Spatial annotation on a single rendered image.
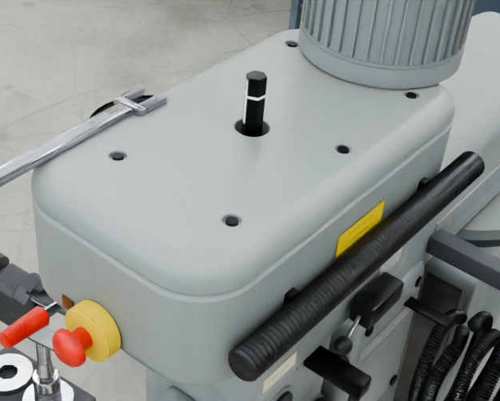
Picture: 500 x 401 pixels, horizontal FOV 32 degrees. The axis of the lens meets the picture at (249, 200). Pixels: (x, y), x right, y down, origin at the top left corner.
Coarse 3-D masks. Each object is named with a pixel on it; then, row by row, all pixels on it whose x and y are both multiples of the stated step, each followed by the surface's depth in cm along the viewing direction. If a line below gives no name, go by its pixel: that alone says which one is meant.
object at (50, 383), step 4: (56, 368) 151; (36, 372) 150; (56, 372) 150; (36, 376) 149; (52, 376) 149; (56, 376) 149; (36, 380) 148; (40, 380) 148; (44, 380) 149; (48, 380) 149; (52, 380) 149; (56, 380) 149; (36, 384) 148; (40, 384) 148; (44, 384) 148; (48, 384) 148; (52, 384) 148; (44, 388) 148
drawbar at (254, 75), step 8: (248, 72) 86; (256, 72) 87; (264, 72) 87; (248, 80) 86; (256, 80) 86; (264, 80) 86; (248, 88) 86; (256, 88) 86; (264, 88) 87; (256, 96) 87; (248, 104) 87; (256, 104) 87; (264, 104) 88; (248, 112) 88; (256, 112) 88; (248, 120) 88; (256, 120) 88; (248, 128) 89; (256, 128) 89; (256, 136) 90
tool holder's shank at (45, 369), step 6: (36, 348) 145; (42, 348) 144; (42, 354) 145; (48, 354) 146; (42, 360) 146; (48, 360) 146; (42, 366) 147; (48, 366) 147; (42, 372) 147; (48, 372) 148; (42, 378) 149; (48, 378) 149
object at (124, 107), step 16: (128, 96) 91; (160, 96) 92; (112, 112) 89; (128, 112) 89; (144, 112) 90; (80, 128) 86; (96, 128) 86; (48, 144) 83; (64, 144) 83; (16, 160) 81; (32, 160) 81; (0, 176) 79; (16, 176) 79
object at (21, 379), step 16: (0, 352) 162; (16, 352) 163; (0, 368) 158; (16, 368) 159; (32, 368) 158; (0, 384) 155; (16, 384) 155; (32, 384) 155; (64, 384) 156; (0, 400) 154; (16, 400) 154; (32, 400) 152; (64, 400) 153; (80, 400) 155
